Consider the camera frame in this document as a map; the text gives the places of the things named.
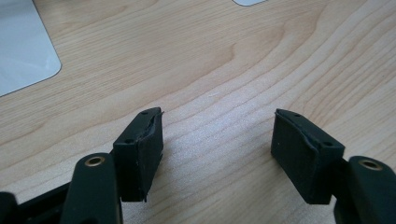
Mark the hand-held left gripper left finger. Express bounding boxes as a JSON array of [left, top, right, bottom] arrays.
[[112, 106, 165, 203]]

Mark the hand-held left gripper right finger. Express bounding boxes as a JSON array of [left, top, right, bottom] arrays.
[[270, 108, 346, 205]]

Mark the grey expandable book rack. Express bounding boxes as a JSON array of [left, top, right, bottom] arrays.
[[0, 0, 269, 98]]

